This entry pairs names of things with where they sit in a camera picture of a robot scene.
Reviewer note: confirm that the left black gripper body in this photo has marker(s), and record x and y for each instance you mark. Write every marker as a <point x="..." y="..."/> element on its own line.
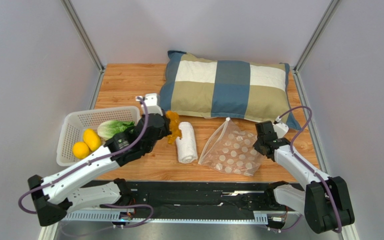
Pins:
<point x="165" y="132"/>

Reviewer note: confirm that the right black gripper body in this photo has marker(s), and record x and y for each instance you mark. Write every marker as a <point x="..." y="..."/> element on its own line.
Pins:
<point x="262" y="146"/>

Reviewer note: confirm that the orange fake food piece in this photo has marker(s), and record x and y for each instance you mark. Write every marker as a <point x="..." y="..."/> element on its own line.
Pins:
<point x="174" y="122"/>

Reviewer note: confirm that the clear zip top bag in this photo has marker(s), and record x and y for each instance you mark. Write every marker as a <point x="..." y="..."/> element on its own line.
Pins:
<point x="230" y="150"/>

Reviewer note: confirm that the green white fake cabbage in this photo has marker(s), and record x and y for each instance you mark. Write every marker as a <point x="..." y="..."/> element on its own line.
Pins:
<point x="108" y="129"/>

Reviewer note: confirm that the yellow fake corn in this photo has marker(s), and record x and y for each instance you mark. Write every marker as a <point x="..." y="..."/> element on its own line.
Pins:
<point x="91" y="139"/>

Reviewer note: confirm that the yellow fake lemon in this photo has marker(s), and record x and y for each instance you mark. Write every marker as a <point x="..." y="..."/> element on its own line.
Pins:
<point x="81" y="150"/>

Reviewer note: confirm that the white perforated plastic basket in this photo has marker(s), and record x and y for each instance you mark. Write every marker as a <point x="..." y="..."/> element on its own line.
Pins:
<point x="77" y="122"/>

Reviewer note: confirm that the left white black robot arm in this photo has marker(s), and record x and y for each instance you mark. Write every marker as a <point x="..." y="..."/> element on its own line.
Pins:
<point x="64" y="192"/>

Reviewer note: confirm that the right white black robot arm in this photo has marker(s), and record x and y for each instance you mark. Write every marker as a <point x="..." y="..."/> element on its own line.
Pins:
<point x="308" y="183"/>

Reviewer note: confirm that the rolled white towel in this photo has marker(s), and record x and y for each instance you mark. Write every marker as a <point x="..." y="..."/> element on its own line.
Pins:
<point x="186" y="145"/>

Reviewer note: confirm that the checkered blue beige pillow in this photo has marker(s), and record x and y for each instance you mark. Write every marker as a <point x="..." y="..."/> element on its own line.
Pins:
<point x="200" y="87"/>

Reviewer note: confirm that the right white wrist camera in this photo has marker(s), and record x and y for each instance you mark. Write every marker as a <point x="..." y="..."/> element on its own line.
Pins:
<point x="280" y="128"/>

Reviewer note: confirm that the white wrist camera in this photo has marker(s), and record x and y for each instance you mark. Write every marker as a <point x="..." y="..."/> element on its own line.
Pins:
<point x="280" y="128"/>
<point x="152" y="102"/>

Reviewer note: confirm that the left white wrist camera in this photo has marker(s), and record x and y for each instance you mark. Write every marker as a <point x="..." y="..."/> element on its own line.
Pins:
<point x="152" y="102"/>

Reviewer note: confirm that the right aluminium frame post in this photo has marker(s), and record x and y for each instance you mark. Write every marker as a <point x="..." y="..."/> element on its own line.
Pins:
<point x="315" y="37"/>

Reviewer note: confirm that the aluminium frame post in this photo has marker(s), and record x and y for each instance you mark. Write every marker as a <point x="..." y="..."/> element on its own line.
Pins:
<point x="315" y="37"/>
<point x="87" y="42"/>

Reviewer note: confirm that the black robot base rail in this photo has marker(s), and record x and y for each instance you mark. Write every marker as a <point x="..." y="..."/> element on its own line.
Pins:
<point x="205" y="201"/>

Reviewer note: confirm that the left aluminium frame post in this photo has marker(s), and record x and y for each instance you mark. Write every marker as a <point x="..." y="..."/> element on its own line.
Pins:
<point x="87" y="42"/>

